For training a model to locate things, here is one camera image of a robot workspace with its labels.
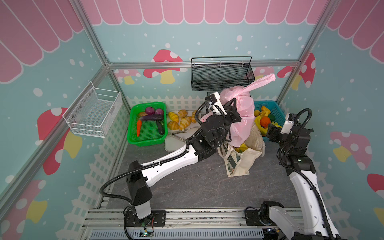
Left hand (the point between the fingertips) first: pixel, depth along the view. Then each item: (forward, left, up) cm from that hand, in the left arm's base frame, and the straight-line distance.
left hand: (238, 102), depth 60 cm
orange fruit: (+23, -30, -37) cm, 53 cm away
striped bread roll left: (+34, +36, -46) cm, 68 cm away
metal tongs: (+16, +34, -44) cm, 58 cm away
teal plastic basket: (+38, -43, -40) cm, 70 cm away
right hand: (+1, -22, -15) cm, 27 cm away
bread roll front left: (+23, +35, -43) cm, 60 cm away
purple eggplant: (+30, +49, -42) cm, 71 cm away
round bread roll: (+36, +29, -43) cm, 63 cm away
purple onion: (+33, +53, -39) cm, 73 cm away
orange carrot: (+24, +61, -45) cm, 79 cm away
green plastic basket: (+27, +55, -46) cm, 76 cm away
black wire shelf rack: (+35, +10, -22) cm, 43 cm away
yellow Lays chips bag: (-1, -9, -34) cm, 35 cm away
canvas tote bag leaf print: (-12, -5, -31) cm, 34 cm away
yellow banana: (+21, -24, -35) cm, 48 cm away
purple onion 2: (+35, +46, -41) cm, 71 cm away
